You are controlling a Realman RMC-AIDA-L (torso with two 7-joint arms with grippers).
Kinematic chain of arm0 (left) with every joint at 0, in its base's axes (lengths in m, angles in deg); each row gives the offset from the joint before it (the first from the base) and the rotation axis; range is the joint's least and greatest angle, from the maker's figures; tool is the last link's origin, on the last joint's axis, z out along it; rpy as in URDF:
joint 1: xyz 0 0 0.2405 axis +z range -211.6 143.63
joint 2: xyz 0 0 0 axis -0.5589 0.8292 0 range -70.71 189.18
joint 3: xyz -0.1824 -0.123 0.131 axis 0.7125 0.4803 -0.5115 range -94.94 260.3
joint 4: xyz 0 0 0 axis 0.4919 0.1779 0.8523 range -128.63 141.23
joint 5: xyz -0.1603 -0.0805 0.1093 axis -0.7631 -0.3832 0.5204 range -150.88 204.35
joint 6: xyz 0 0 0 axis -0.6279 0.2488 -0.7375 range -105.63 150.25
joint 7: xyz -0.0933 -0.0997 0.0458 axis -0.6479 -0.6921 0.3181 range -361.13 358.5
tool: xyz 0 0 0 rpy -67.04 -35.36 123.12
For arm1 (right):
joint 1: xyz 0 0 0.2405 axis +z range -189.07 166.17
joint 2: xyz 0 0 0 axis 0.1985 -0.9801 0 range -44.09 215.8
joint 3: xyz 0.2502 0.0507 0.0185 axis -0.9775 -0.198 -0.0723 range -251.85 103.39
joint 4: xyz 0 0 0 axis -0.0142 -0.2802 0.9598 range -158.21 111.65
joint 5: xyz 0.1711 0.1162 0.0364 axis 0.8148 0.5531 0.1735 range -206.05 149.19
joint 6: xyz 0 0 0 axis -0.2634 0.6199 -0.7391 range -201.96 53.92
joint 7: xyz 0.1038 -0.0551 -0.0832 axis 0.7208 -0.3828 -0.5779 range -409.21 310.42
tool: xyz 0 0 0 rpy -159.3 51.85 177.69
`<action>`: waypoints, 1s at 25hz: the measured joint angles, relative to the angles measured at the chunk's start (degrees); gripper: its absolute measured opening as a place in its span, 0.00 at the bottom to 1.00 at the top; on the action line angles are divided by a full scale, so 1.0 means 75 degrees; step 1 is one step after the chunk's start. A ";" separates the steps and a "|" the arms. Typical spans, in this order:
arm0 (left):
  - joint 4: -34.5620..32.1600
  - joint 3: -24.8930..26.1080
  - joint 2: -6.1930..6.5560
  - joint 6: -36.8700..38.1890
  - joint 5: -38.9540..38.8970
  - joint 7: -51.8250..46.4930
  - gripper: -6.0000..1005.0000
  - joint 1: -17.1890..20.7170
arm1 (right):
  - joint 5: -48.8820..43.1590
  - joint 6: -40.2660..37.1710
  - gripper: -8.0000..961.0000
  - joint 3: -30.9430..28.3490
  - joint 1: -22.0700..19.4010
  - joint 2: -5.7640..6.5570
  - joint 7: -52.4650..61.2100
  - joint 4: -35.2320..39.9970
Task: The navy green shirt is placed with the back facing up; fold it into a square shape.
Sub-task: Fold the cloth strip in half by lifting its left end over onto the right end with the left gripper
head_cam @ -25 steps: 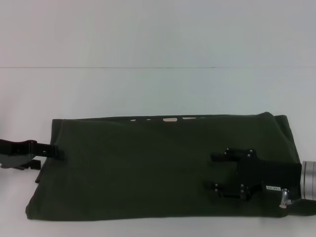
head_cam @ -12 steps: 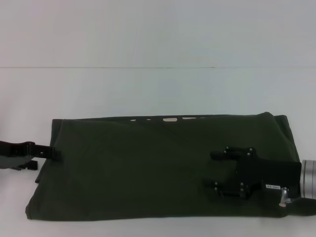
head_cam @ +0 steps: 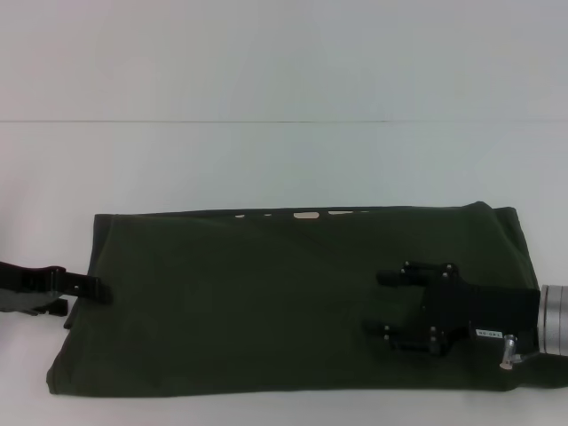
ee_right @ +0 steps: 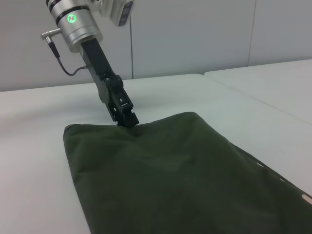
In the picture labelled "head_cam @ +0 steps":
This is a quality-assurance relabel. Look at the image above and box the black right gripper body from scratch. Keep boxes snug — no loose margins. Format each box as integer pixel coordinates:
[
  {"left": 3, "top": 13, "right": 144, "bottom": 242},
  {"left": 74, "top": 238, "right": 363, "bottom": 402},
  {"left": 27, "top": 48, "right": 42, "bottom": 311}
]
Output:
[{"left": 418, "top": 262, "right": 542, "bottom": 359}]

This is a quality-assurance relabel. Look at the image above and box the dark green t-shirt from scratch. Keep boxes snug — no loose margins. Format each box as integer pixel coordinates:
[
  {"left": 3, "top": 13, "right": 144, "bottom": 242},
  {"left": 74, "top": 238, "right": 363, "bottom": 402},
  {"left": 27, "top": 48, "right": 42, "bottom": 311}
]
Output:
[{"left": 43, "top": 200, "right": 540, "bottom": 394}]

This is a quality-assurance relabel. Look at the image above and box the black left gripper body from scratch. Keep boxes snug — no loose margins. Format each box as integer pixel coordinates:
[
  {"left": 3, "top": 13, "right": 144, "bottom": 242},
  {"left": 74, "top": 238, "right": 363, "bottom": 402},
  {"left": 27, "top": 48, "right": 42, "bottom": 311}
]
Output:
[{"left": 0, "top": 260, "right": 61, "bottom": 297}]

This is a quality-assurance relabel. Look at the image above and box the silver cable connector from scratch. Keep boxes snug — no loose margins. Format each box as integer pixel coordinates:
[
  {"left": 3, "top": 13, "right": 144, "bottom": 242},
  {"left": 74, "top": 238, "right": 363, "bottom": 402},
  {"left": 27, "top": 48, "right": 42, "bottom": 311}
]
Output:
[{"left": 498, "top": 334, "right": 520, "bottom": 372}]

